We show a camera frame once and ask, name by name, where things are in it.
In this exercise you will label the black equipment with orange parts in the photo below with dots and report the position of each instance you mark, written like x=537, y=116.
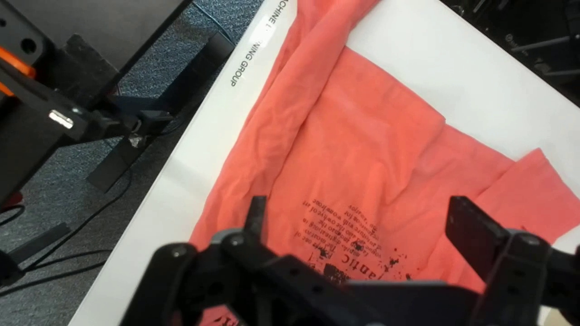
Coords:
x=30, y=137

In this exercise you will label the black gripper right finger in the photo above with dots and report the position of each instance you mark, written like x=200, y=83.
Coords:
x=519, y=271

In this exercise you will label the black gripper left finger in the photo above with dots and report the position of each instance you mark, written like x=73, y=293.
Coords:
x=242, y=271

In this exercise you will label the coral pink printed t-shirt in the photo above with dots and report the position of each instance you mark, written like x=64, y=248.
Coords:
x=363, y=137

